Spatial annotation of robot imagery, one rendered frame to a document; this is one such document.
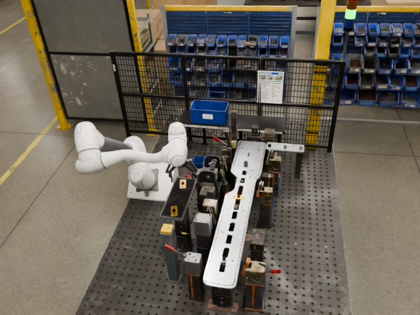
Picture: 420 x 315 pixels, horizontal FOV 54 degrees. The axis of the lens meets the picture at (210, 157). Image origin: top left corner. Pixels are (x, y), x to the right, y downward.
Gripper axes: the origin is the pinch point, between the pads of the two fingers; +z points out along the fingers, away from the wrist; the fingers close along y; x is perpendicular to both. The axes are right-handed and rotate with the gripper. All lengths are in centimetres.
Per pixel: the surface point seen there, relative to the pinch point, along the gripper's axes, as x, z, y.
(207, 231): -30.3, 16.5, 14.3
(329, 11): 93, -70, 108
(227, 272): -58, 20, 25
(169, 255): -40.3, 24.5, -8.6
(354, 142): 195, 120, 188
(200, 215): -24.3, 9.1, 11.0
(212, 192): -0.1, 12.7, 18.3
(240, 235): -32, 20, 34
